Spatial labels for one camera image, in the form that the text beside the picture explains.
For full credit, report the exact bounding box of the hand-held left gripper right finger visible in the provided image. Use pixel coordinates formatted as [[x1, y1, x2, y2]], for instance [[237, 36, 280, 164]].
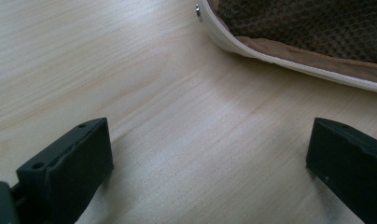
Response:
[[305, 117, 377, 224]]

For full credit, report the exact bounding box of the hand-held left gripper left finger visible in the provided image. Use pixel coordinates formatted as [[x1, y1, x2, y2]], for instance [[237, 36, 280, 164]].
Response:
[[16, 117, 115, 224]]

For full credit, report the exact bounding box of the brown mesh pouch white trim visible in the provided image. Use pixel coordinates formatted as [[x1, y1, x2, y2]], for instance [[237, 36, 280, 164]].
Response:
[[199, 0, 377, 95]]

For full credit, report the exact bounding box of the silver metal zipper pull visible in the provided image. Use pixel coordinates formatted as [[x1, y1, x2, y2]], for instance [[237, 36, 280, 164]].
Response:
[[194, 3, 203, 23]]

